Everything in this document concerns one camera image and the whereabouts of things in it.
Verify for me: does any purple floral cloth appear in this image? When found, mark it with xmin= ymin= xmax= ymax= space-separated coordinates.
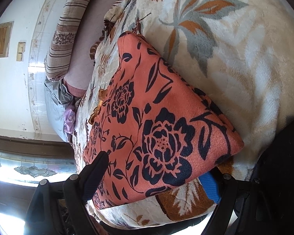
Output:
xmin=64 ymin=107 xmax=76 ymax=134

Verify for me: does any stained glass window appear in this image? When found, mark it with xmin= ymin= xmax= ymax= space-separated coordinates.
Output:
xmin=0 ymin=152 xmax=77 ymax=187

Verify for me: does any orange floral blouse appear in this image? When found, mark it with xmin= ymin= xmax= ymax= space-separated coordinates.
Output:
xmin=83 ymin=31 xmax=244 ymax=209

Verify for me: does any wooden wall frame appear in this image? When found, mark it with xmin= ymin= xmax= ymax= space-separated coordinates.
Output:
xmin=0 ymin=21 xmax=14 ymax=58

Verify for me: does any beige wall switch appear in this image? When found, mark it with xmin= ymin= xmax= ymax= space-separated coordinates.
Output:
xmin=16 ymin=42 xmax=26 ymax=61

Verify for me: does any striped floral bolster pillow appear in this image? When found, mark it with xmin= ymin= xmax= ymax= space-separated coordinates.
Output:
xmin=44 ymin=0 xmax=90 ymax=81

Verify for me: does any cream leaf-pattern fleece blanket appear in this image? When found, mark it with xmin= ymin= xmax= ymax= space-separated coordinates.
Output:
xmin=73 ymin=0 xmax=294 ymax=230

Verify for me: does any pink mattress sheet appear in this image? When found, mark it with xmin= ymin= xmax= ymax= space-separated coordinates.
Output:
xmin=64 ymin=0 xmax=117 ymax=98

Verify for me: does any light blue pillow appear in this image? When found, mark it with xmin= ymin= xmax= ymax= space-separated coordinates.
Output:
xmin=44 ymin=78 xmax=74 ymax=142

